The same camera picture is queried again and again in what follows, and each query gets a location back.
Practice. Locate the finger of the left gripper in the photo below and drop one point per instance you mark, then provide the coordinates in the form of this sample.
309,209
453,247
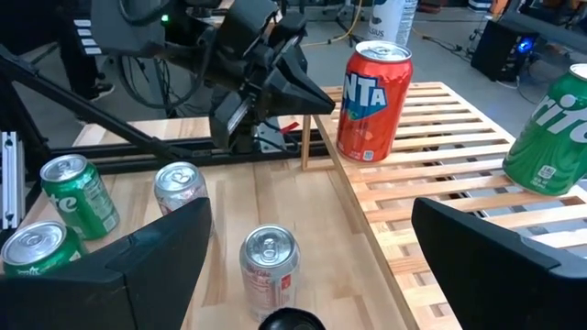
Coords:
293,98
293,64

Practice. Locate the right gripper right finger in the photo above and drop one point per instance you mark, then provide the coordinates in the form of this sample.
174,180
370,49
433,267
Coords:
504,293

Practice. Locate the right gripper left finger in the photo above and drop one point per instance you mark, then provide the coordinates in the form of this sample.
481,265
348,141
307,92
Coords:
114,298

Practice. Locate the orange Fanta can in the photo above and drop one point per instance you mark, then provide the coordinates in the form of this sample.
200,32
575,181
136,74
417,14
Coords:
373,114

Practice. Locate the Celsius Arctic Vibe can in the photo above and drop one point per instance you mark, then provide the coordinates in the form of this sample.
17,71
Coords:
390,23

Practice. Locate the green Sprite can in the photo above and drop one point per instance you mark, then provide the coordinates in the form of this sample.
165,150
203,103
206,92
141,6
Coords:
546,151
78,201
32,247

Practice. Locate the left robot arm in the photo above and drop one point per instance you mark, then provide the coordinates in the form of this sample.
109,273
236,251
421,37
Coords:
128,27

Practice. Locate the wooden slatted shelf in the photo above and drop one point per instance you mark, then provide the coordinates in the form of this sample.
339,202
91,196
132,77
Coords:
362,211

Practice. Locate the silver Diet Coke can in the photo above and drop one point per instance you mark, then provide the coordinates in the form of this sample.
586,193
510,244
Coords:
268,275
179,188

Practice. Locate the silver aluminium extrusion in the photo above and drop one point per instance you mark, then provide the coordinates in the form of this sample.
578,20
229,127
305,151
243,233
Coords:
11,183

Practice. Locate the black computer tower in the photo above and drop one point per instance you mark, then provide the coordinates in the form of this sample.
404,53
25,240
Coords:
495,55

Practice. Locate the wooden top grey workbench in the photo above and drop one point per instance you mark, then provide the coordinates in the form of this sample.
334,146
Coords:
541,27

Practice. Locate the silver mounting bracket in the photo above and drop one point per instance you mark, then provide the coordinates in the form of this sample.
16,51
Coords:
270,137

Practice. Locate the black diagonal frame brace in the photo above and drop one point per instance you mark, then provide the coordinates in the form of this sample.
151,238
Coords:
69,94

